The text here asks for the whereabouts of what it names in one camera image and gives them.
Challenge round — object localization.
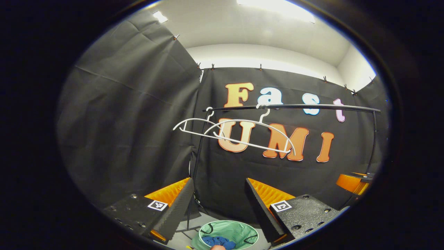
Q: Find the row of small cloth clips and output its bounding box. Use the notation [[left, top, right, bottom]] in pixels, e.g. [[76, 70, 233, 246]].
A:
[[173, 33, 374, 95]]

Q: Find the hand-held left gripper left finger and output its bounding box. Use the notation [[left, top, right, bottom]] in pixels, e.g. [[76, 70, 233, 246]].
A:
[[102, 177, 195, 245]]

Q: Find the black backdrop cloth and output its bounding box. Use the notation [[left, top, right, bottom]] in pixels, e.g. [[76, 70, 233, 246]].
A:
[[57, 10, 391, 226]]

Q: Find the white clothes hanger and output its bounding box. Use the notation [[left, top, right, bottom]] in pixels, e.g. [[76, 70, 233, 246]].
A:
[[173, 107, 228, 140], [204, 104, 296, 156]]

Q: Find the blue corduroy jacket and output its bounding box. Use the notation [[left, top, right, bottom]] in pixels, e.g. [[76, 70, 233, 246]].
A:
[[201, 235, 237, 250]]

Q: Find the green laundry hamper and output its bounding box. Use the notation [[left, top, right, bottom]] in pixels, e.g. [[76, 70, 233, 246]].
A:
[[190, 220, 259, 250]]

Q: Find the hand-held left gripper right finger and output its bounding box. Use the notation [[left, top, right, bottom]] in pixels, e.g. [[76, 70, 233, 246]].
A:
[[244, 177, 343, 247]]

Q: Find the black clothes rack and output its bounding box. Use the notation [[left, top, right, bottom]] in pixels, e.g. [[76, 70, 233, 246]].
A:
[[175, 103, 381, 232]]

